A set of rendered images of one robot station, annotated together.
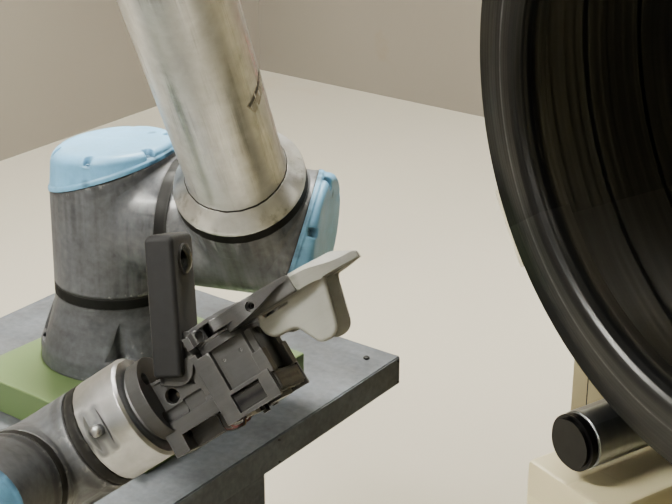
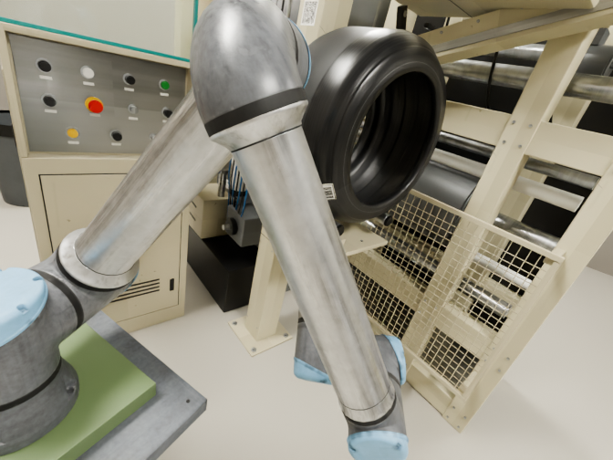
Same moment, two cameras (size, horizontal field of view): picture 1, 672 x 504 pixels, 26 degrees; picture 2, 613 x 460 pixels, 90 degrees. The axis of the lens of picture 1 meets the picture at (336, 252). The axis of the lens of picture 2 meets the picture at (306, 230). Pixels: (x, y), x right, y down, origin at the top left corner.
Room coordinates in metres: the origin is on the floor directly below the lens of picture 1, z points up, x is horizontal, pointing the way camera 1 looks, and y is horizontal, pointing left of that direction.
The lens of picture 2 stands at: (1.22, 0.69, 1.31)
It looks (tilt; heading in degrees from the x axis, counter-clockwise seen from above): 26 degrees down; 258
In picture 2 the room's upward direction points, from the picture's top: 14 degrees clockwise
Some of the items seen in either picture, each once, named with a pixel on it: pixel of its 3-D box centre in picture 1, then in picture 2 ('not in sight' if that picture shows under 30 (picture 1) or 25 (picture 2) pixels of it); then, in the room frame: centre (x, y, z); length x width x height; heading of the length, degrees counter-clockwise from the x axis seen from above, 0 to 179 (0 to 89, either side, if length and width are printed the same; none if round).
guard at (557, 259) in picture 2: not in sight; (404, 270); (0.52, -0.39, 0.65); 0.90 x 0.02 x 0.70; 124
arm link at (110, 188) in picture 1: (121, 207); (1, 329); (1.61, 0.25, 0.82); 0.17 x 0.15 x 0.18; 74
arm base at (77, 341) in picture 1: (118, 311); (13, 388); (1.61, 0.27, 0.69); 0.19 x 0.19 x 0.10
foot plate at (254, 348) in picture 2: not in sight; (260, 329); (1.08, -0.60, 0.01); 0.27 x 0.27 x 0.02; 34
